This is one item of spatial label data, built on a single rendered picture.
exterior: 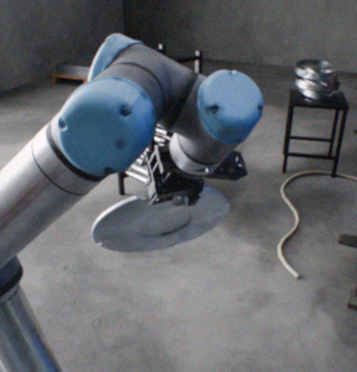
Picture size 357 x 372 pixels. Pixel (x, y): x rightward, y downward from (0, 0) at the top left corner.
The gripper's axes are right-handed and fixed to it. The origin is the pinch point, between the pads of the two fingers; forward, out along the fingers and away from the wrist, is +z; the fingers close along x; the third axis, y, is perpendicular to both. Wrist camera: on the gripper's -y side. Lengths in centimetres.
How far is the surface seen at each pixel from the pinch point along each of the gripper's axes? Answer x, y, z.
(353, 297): 37, -108, 105
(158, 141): -75, -52, 155
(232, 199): -37, -102, 184
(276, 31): -329, -364, 401
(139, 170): -69, -44, 184
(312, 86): -98, -172, 152
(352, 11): -298, -436, 325
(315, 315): 40, -87, 107
